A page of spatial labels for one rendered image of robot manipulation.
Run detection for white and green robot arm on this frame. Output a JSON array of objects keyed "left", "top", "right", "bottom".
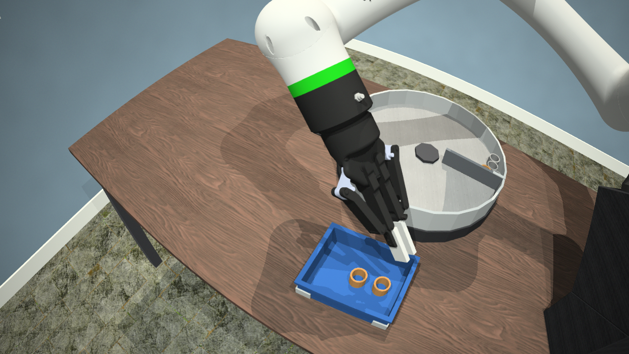
[{"left": 255, "top": 0, "right": 629, "bottom": 133}]

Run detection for blue plastic crate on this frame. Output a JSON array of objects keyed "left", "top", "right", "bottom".
[{"left": 294, "top": 222, "right": 420, "bottom": 330}]

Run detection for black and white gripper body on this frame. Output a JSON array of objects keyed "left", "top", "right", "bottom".
[{"left": 321, "top": 111, "right": 385, "bottom": 186}]

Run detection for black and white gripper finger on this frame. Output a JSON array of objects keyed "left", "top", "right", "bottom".
[
  {"left": 331, "top": 162, "right": 410, "bottom": 263},
  {"left": 373, "top": 145, "right": 416, "bottom": 255}
]

